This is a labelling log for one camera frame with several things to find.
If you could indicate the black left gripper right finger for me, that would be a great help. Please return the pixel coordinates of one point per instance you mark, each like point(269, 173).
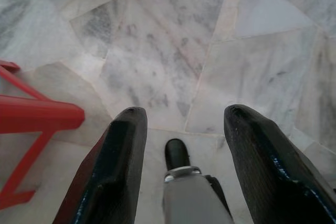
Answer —
point(265, 171)

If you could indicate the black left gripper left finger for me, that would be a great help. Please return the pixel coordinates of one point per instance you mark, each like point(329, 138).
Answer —
point(115, 171)

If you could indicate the grey robot leg, black foot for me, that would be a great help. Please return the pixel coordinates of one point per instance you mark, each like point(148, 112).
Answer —
point(183, 197)

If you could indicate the red plastic stool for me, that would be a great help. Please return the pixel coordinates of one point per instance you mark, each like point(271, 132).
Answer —
point(39, 116)

